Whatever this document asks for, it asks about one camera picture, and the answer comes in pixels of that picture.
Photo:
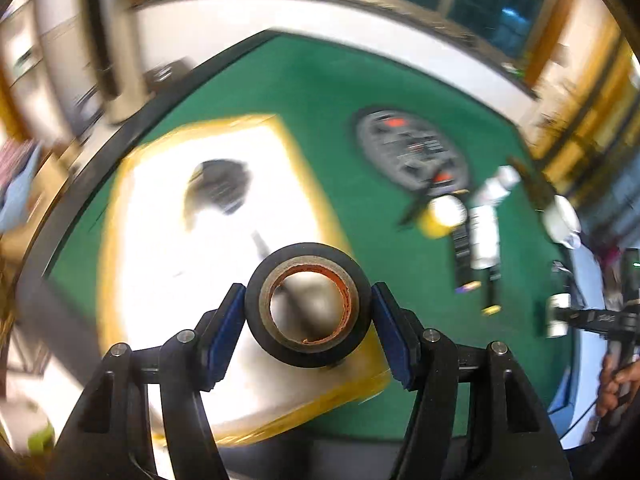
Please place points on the purple-capped black marker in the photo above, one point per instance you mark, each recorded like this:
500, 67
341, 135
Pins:
462, 260

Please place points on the cream white round jar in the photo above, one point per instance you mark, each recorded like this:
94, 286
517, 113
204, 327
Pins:
442, 215

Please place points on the black marker with yellow end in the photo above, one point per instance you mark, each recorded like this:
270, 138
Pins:
494, 285

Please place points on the black tape roll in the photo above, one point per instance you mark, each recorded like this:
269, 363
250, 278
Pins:
255, 320

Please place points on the round table control panel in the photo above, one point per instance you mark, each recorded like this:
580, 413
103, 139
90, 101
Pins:
390, 145

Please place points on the person's right hand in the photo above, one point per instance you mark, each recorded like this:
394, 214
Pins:
612, 385

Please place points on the white and green object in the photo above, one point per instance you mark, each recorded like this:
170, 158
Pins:
30, 425

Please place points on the tall black white air conditioner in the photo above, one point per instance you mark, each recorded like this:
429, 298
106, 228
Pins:
125, 60

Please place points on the plain white bottle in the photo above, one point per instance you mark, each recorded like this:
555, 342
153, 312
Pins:
500, 185

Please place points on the white round container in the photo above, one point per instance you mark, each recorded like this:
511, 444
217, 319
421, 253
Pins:
560, 217

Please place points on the pile of folded clothes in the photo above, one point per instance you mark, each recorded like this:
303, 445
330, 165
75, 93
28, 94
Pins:
17, 185

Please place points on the large white printed bottle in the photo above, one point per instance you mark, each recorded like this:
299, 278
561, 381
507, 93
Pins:
482, 240

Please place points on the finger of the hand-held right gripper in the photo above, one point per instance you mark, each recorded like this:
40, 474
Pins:
590, 317

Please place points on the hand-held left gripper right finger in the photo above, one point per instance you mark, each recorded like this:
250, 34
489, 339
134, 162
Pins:
395, 340

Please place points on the black plastic part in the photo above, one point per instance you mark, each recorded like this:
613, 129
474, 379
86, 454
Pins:
220, 185

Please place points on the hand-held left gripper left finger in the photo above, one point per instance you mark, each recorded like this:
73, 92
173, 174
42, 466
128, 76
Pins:
225, 340

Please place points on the yellow taped white foam box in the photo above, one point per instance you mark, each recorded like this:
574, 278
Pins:
165, 270

